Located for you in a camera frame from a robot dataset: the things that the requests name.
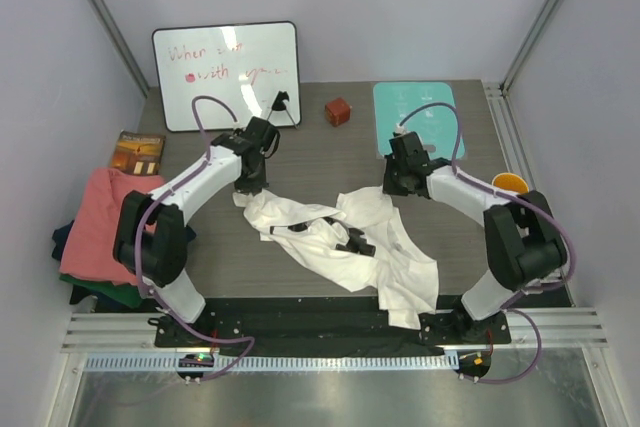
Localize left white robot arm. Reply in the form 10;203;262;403
113;117;280;346

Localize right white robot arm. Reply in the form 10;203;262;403
383;132;572;342

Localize white t shirt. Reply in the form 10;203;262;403
233;187;439;330

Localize teal cutting board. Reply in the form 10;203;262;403
373;81;458;160

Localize red brown cube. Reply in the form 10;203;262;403
324;97;352;127

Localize right aluminium frame post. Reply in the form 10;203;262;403
500;0;564;97

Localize perforated cable tray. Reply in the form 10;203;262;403
84;351;459;373

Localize brown book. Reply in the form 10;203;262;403
109;131;166;176

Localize pink folded t shirt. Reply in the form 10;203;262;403
59;168;164;285

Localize right aluminium rail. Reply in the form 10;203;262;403
481;80;563;282

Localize aluminium frame post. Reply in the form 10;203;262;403
88;0;150;98
500;0;564;97

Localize small white whiteboard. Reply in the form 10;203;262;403
152;21;302;132

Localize white mug yellow inside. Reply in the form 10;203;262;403
491;172;530;194

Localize left aluminium frame post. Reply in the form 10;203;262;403
88;0;150;98

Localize front aluminium rail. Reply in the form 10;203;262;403
62;307;608;352

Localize aluminium rail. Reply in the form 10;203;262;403
62;307;608;352
481;80;563;282

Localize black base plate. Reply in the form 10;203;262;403
153;295;512;359

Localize green folded t shirt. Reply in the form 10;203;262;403
59;274;143;308

